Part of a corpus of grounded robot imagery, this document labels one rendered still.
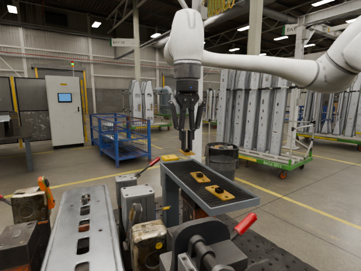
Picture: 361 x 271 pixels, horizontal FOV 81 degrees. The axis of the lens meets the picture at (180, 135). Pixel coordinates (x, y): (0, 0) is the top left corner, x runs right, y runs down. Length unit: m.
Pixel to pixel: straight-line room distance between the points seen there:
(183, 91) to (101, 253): 0.51
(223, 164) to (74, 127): 4.87
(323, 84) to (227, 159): 2.22
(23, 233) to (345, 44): 1.13
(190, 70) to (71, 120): 6.25
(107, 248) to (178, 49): 0.60
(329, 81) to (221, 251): 0.73
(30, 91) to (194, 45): 7.05
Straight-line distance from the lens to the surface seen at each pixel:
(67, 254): 0.70
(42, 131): 7.63
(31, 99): 7.56
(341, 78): 0.95
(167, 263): 0.49
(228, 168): 3.09
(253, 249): 1.18
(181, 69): 0.69
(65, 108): 6.78
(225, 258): 0.38
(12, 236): 0.78
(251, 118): 4.75
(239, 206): 0.53
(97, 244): 0.70
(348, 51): 0.91
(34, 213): 0.99
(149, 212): 0.72
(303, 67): 0.90
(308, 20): 6.98
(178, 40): 0.70
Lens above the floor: 1.40
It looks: 10 degrees down
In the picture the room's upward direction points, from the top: straight up
